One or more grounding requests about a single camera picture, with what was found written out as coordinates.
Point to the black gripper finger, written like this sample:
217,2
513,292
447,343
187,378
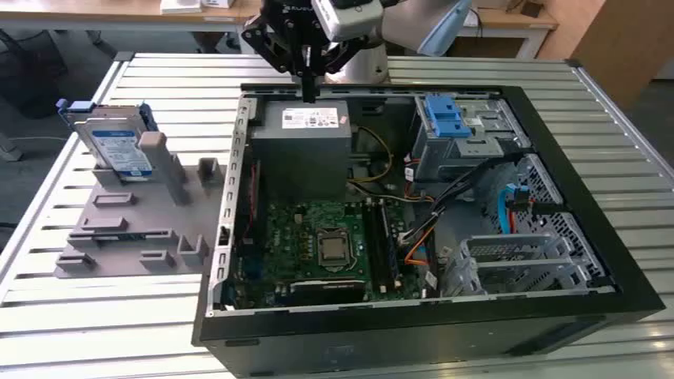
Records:
315,79
269,47

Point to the hard disk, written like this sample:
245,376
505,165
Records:
118,150

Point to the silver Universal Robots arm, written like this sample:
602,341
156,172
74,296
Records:
363,63

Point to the metal disk bay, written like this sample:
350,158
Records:
526,263

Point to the small white box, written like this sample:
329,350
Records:
215,4

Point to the white flat box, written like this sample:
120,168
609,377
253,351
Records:
182,8

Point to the grey power supply unit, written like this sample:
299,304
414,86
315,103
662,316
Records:
301,158

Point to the wooden desk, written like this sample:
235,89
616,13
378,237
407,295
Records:
158,17

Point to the blue drive latch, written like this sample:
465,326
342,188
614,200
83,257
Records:
445,118

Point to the metal optical drive cage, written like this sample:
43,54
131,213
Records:
437,158

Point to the green motherboard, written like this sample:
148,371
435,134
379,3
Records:
287,225

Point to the silver CPU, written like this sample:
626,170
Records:
334,249

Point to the black RAM slot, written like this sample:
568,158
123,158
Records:
373,245

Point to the small brown box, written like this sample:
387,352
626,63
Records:
533,10

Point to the black mesh waste bin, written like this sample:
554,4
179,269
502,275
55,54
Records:
31,87

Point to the installed RAM stick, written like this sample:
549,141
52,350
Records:
393,252

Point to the grey parts rack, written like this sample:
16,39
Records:
147,221

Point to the black graphics card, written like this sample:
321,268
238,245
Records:
326,290

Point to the RAM stick in rack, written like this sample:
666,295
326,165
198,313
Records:
118,236

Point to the grey desk foot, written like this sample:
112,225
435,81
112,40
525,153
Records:
8,152

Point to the black PC case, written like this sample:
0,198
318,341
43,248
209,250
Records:
369,335

